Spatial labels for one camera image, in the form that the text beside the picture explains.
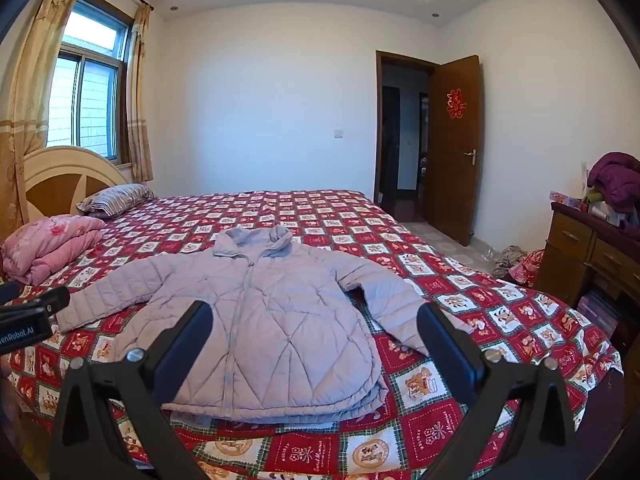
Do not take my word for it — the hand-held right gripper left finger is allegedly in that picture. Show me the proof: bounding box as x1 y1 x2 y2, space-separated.
50 301 213 473

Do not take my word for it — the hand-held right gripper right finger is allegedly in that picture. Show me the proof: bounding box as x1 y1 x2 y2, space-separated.
416 302 583 480

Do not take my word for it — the light purple quilted jacket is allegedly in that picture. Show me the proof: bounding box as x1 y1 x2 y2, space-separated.
56 225 475 420

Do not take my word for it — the bed with red printed quilt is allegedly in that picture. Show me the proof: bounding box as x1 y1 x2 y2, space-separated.
0 190 625 480

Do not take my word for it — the folded pink floral quilt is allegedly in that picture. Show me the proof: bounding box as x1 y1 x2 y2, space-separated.
1 214 107 286

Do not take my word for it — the grey cloth pile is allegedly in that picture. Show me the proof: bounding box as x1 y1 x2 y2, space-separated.
492 245 527 270

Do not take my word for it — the wooden bed headboard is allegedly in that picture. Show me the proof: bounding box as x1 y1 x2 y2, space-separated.
22 146 132 217

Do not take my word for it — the striped pillow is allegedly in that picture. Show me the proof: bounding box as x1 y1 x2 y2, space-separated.
76 183 156 219

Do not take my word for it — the stack of books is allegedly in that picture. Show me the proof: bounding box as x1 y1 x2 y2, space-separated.
576 290 622 336

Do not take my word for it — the brown wooden dresser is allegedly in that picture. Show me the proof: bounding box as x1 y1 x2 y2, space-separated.
532 202 640 341

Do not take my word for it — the pink box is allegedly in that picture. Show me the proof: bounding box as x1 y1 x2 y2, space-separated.
549 190 583 209

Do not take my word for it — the brown wooden door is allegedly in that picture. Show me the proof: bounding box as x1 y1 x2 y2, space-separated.
425 55 485 247

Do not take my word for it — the beige patterned curtain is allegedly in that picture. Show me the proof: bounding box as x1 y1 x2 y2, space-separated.
125 2 154 183
0 0 92 241

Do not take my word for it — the window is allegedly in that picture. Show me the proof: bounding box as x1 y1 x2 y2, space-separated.
46 0 135 166

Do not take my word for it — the dark purple jacket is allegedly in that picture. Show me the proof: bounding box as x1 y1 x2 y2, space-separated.
587 152 640 214

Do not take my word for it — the brown door frame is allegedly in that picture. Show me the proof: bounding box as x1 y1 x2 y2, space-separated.
374 50 441 221

